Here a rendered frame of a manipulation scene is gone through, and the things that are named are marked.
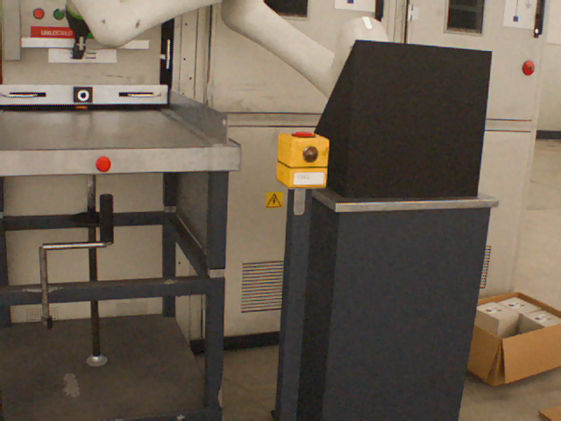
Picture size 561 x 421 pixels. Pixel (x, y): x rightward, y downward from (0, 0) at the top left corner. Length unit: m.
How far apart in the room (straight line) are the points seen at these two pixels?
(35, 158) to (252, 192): 0.99
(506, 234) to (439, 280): 1.21
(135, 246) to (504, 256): 1.49
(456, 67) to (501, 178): 1.21
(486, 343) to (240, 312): 0.85
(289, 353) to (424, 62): 0.71
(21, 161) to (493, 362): 1.63
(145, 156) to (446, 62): 0.70
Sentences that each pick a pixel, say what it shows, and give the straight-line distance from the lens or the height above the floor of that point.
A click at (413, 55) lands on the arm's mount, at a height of 1.07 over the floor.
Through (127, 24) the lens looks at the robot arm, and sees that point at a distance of 1.70.
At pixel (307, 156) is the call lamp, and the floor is 0.87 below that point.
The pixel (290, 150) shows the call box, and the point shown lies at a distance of 1.32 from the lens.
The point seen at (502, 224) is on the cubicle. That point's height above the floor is 0.42.
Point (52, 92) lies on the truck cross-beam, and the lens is 2.16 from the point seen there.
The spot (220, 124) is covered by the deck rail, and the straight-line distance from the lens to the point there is 1.56.
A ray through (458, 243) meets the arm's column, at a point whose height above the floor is 0.64.
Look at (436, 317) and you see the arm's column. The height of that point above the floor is 0.45.
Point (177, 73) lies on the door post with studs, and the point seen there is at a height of 0.97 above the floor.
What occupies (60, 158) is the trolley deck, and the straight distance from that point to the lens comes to 1.47.
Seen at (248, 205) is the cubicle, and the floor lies 0.53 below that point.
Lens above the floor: 1.09
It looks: 14 degrees down
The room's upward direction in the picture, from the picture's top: 3 degrees clockwise
